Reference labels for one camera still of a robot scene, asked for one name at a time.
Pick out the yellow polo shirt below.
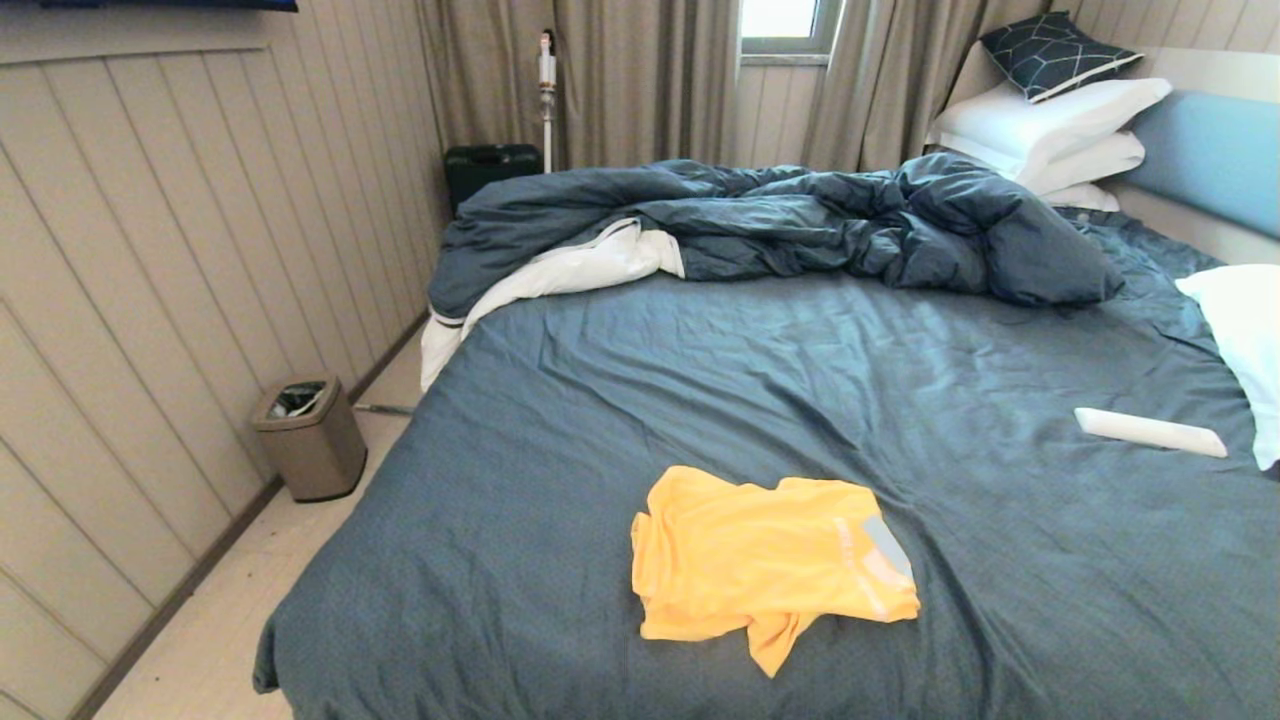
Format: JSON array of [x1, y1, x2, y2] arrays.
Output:
[[631, 465, 922, 679]]

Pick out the bed with blue sheet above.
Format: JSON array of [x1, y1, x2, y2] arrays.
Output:
[[252, 205, 1280, 720]]

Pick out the dark blue duvet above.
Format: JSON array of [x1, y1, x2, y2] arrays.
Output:
[[420, 153, 1125, 391]]

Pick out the dark green hard case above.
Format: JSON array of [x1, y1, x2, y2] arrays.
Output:
[[445, 144, 544, 214]]

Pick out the beige window curtain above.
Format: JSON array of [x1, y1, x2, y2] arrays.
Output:
[[803, 0, 1051, 173], [417, 0, 741, 171]]

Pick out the white stick vacuum cleaner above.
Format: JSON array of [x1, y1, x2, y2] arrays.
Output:
[[537, 28, 558, 173]]

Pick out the beige trash bin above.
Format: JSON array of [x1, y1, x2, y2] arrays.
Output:
[[249, 374, 368, 503]]

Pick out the grey framed window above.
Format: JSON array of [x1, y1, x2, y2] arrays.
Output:
[[739, 0, 843, 56]]

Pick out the white pillow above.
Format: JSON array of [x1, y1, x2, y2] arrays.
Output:
[[1175, 264, 1280, 472], [1020, 132, 1146, 196], [1040, 183, 1121, 213], [925, 78, 1174, 181]]

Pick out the dark patterned cushion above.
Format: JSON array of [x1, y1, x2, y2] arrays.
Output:
[[979, 12, 1144, 105]]

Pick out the white remote control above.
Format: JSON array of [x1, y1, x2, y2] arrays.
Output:
[[1075, 407, 1228, 459]]

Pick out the light blue headboard pad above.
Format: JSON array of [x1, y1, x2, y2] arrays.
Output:
[[1128, 90, 1280, 241]]

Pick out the dark wall television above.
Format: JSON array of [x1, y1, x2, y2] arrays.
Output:
[[40, 0, 299, 13]]

